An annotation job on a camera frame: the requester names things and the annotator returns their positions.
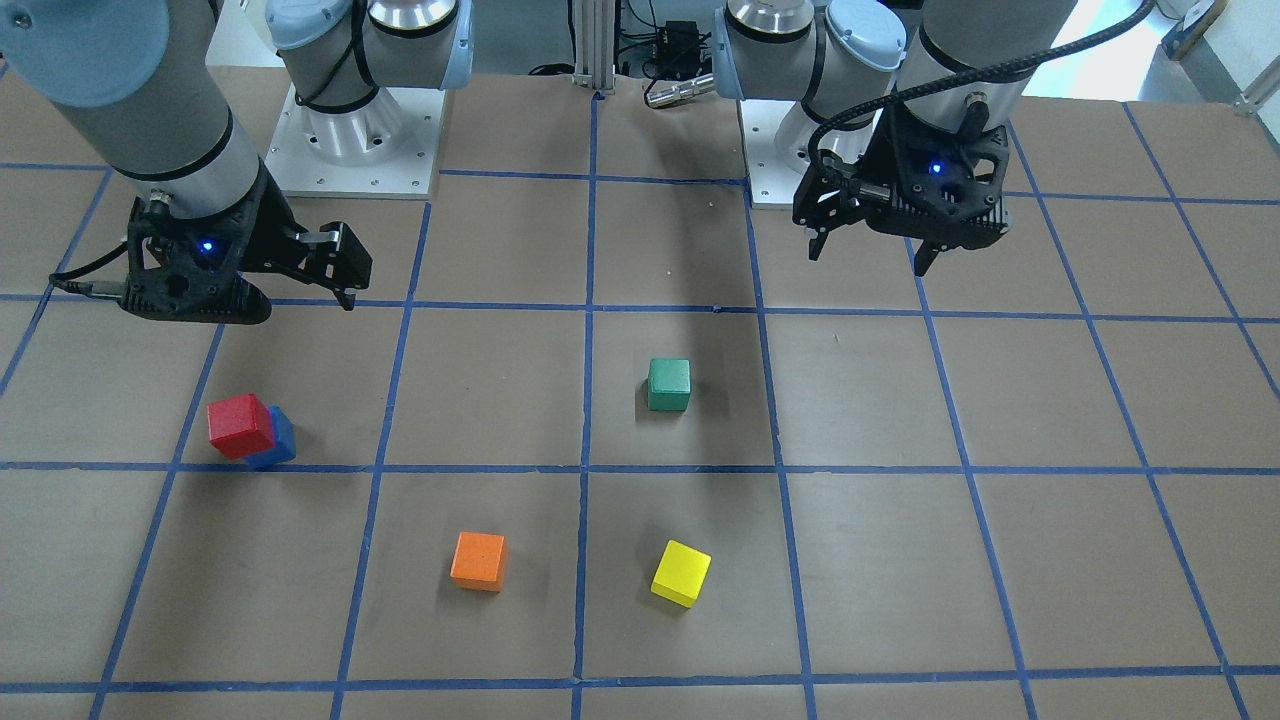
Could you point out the yellow wooden block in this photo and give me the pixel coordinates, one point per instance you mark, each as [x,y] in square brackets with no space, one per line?
[680,574]

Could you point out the orange wooden block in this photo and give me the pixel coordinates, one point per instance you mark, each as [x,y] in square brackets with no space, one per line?
[479,561]

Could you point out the green wooden block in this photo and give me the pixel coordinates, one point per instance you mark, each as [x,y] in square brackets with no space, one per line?
[669,384]

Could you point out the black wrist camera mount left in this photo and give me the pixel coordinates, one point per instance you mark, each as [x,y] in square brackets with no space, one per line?
[943,190]

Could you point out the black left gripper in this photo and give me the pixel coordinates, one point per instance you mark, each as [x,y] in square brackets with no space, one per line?
[868,168]

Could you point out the blue wooden block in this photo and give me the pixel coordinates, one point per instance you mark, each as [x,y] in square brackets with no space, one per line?
[284,444]

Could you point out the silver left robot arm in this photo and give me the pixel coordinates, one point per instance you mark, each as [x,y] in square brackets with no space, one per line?
[832,56]

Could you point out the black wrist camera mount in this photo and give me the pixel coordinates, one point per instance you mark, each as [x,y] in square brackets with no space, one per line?
[189,270]
[943,190]

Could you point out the red wooden block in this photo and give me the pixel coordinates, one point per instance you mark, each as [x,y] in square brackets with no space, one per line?
[240,426]

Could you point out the aluminium frame post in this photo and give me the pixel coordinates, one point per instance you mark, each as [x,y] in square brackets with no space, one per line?
[594,45]

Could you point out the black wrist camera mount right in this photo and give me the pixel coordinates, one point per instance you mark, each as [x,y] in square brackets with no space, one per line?
[189,270]

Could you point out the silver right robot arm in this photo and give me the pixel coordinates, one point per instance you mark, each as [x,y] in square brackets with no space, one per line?
[131,77]

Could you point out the brown paper table mat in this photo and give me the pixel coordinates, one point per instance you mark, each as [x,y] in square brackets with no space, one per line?
[1039,482]

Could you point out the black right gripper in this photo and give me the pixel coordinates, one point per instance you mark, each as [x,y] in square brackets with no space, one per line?
[268,238]

